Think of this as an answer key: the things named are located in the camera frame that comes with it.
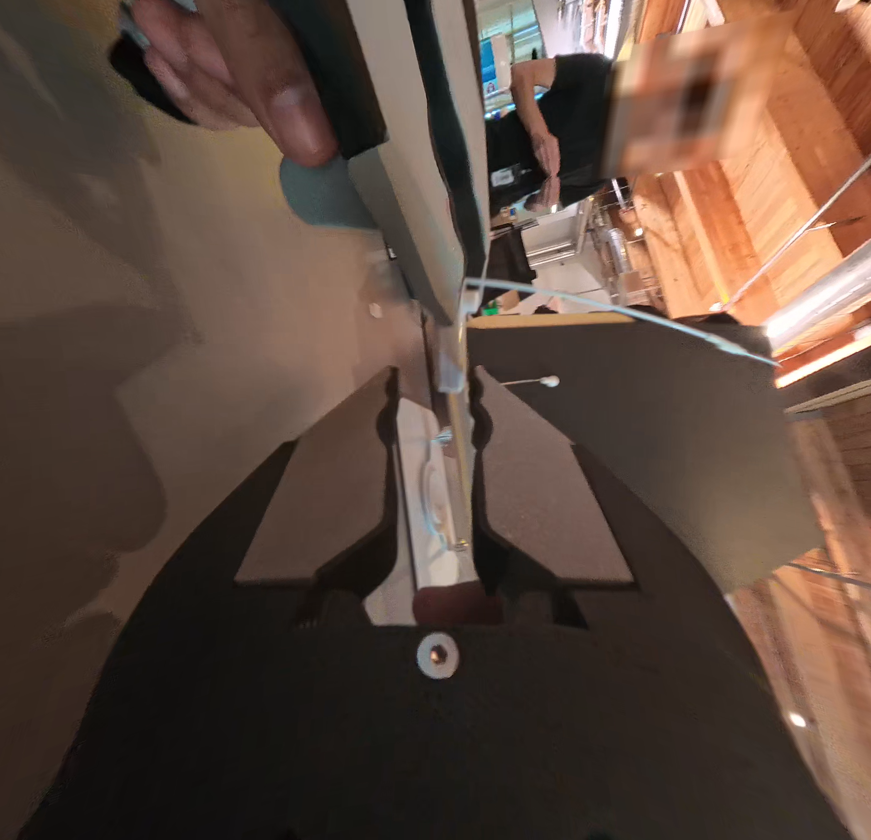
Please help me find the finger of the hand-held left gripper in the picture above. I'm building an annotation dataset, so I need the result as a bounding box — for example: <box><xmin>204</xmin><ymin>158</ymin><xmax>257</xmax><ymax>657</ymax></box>
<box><xmin>407</xmin><ymin>0</ymin><xmax>492</xmax><ymax>313</ymax></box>
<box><xmin>279</xmin><ymin>0</ymin><xmax>472</xmax><ymax>328</ymax></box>

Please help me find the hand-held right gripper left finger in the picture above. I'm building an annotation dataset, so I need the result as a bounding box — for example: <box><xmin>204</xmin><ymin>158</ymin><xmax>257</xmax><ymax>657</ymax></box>
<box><xmin>233</xmin><ymin>367</ymin><xmax>401</xmax><ymax>592</ymax></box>

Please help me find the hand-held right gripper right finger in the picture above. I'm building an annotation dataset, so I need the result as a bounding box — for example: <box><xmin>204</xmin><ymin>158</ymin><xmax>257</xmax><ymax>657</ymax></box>
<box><xmin>470</xmin><ymin>366</ymin><xmax>638</xmax><ymax>595</ymax></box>

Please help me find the white stand base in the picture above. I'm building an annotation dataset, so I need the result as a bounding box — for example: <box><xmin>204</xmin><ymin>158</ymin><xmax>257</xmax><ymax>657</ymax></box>
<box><xmin>396</xmin><ymin>398</ymin><xmax>477</xmax><ymax>591</ymax></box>

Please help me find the black board book stand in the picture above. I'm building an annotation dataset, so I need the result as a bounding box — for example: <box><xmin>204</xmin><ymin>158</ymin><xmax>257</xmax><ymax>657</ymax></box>
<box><xmin>466</xmin><ymin>311</ymin><xmax>826</xmax><ymax>595</ymax></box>

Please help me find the silver air duct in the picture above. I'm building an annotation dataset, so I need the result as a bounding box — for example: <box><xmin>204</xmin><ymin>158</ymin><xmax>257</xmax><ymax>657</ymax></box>
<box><xmin>763</xmin><ymin>240</ymin><xmax>871</xmax><ymax>351</ymax></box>

